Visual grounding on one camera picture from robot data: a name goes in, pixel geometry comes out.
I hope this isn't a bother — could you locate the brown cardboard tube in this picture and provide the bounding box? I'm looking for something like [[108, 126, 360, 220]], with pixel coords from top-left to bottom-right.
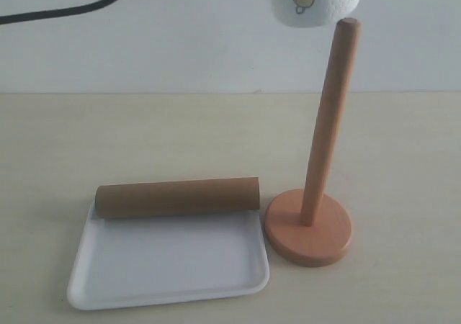
[[94, 177, 260, 220]]

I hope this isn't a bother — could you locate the wooden paper towel holder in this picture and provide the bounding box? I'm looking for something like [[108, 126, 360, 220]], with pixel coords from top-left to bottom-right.
[[264, 17, 361, 267]]

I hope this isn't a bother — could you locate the white rectangular plastic tray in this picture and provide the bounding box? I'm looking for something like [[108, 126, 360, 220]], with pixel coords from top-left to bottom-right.
[[67, 210, 269, 310]]

